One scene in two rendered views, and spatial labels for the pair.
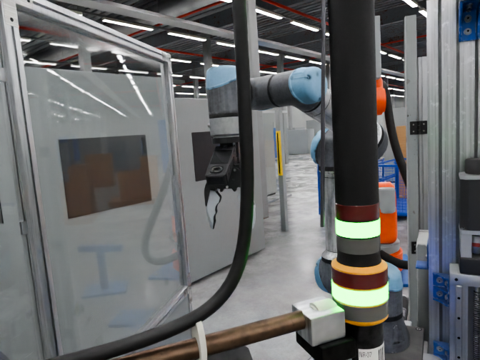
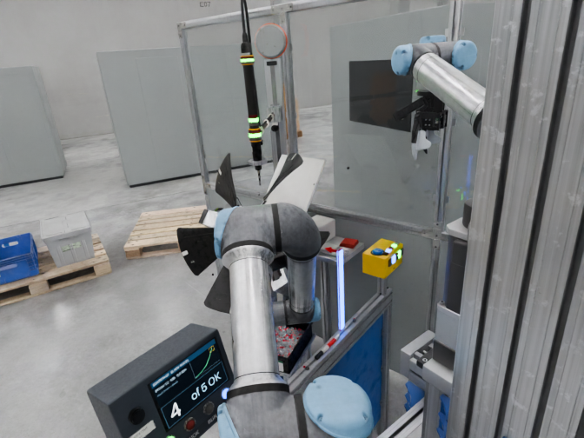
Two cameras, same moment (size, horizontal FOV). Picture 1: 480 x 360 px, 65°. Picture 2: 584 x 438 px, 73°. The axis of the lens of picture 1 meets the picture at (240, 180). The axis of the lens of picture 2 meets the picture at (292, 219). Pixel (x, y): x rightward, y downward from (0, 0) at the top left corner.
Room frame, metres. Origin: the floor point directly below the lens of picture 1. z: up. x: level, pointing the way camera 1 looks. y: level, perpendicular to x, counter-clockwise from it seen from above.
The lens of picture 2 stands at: (1.02, -1.31, 1.81)
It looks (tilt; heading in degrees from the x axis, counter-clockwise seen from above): 22 degrees down; 116
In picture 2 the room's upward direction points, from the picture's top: 4 degrees counter-clockwise
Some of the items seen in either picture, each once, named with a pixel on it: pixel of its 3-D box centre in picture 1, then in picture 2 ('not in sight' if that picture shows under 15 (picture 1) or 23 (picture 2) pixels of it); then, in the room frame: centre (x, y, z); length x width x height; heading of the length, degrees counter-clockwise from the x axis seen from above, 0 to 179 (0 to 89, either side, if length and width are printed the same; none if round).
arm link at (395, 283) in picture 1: (378, 286); not in sight; (1.08, -0.39, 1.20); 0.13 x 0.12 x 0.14; 44
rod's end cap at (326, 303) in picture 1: (323, 313); not in sight; (0.28, -0.06, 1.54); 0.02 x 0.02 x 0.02; 21
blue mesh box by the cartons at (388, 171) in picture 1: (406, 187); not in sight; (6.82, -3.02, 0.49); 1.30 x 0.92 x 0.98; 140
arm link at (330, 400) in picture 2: not in sight; (335, 422); (0.84, -0.84, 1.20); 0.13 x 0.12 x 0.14; 31
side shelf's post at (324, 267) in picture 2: not in sight; (326, 312); (0.32, 0.47, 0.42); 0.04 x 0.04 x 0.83; 76
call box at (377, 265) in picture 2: not in sight; (382, 259); (0.72, 0.11, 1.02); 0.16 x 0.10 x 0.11; 76
